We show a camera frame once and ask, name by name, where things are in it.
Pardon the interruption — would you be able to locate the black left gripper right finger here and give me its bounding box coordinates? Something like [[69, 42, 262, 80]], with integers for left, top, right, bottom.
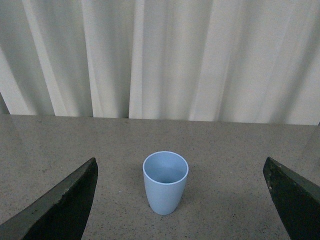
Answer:
[[263, 157, 320, 240]]

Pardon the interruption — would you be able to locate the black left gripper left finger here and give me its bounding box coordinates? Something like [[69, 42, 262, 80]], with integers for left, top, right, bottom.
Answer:
[[0, 157, 98, 240]]

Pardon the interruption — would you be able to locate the light blue plastic cup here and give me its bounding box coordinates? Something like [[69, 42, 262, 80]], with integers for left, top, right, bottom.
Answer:
[[142, 151, 189, 215]]

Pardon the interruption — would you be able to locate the white curtain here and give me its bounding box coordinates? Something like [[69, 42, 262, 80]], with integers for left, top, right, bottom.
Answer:
[[0, 0, 320, 125]]

